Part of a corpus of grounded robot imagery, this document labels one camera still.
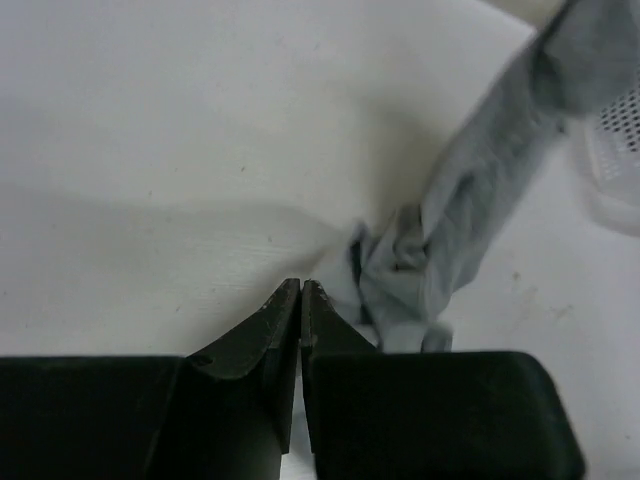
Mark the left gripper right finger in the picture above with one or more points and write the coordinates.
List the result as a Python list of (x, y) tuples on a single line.
[(464, 415)]

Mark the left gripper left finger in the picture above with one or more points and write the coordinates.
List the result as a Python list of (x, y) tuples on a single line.
[(223, 412)]

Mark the grey tank top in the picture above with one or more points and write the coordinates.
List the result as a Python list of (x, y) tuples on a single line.
[(406, 275)]

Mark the white plastic basket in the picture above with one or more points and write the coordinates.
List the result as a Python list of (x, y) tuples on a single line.
[(605, 159)]

